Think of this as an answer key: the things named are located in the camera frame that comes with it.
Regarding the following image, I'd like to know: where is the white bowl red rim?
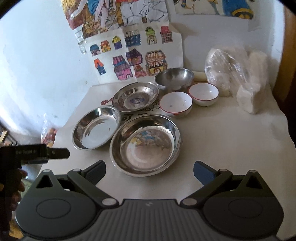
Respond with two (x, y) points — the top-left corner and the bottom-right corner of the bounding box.
(188, 82), (219, 107)
(159, 91), (193, 118)

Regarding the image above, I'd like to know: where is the coloured cartoon poster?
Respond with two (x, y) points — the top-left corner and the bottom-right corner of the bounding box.
(61, 0), (169, 54)

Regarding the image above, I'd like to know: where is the steel plate with sticker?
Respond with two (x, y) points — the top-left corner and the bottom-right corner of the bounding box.
(112, 82), (159, 113)

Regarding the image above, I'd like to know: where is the deep steel bowl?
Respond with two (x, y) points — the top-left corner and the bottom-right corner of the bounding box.
(154, 68), (194, 93)

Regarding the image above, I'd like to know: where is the medium steel plate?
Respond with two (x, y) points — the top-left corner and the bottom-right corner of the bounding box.
(72, 106), (121, 151)

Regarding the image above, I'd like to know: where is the large steel plate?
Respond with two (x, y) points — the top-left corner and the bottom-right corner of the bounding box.
(109, 114), (182, 177)

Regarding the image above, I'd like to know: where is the white lumpy wrapped block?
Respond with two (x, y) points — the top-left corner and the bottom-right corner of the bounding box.
(236, 52), (269, 114)

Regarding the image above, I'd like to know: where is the bear cartoon poster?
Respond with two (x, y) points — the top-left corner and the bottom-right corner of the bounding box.
(166, 0), (254, 20)

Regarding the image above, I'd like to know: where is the clear plastic bag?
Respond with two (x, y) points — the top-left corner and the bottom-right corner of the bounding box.
(204, 46), (250, 97)

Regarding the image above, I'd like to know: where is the houses drawing paper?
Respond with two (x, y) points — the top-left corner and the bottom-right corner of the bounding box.
(85, 22), (184, 84)

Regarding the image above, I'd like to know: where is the bag of apples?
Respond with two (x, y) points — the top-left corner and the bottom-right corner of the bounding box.
(41, 128), (57, 148)

